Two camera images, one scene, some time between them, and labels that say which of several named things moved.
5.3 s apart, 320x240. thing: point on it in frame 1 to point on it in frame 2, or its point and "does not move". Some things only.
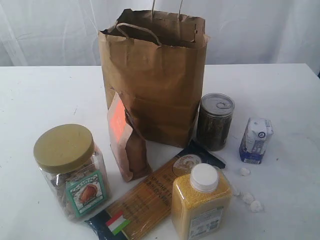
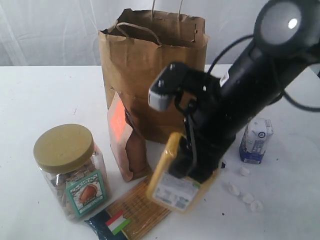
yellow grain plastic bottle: [200, 204] to [177, 194]
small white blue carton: [253, 144] does not move
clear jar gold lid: [72, 168] does not move
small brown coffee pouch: [127, 143] does not move
